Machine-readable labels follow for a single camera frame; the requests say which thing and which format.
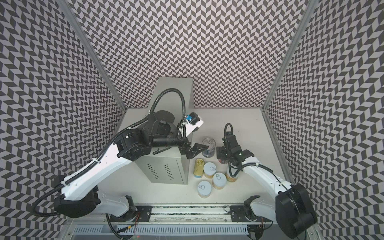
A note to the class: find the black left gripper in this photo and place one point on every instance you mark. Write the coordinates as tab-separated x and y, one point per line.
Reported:
184	149

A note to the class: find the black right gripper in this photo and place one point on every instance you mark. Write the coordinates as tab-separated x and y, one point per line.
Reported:
226	150

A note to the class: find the tomato can dark label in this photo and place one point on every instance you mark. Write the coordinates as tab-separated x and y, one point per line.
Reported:
210	151

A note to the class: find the blue label tin can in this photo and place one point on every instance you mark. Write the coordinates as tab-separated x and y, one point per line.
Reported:
222	161

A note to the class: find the white lid can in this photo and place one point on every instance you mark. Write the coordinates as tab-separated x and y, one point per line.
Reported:
204	189
209	170
219	181
233	170

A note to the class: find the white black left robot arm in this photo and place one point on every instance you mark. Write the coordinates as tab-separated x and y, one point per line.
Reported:
81	196

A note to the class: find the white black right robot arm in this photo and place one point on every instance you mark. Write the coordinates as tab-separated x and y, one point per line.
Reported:
291	207

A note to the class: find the gold rectangular sardine tin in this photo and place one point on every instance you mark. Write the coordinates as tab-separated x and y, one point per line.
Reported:
199	168

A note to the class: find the grey metal cabinet box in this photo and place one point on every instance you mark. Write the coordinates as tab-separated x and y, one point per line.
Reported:
169	166

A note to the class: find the white lid can front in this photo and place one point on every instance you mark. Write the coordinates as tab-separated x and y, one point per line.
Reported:
204	189

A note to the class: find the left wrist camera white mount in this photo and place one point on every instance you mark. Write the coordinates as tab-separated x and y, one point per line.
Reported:
191	123

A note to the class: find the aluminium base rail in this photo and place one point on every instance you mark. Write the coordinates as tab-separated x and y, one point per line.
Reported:
176	222

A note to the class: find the right aluminium corner post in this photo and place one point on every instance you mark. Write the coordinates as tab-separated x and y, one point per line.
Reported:
310	9

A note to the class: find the aluminium corner post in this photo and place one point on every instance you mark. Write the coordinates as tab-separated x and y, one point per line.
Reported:
310	9
70	16

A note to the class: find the left aluminium corner post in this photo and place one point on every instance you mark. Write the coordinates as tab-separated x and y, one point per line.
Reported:
70	16

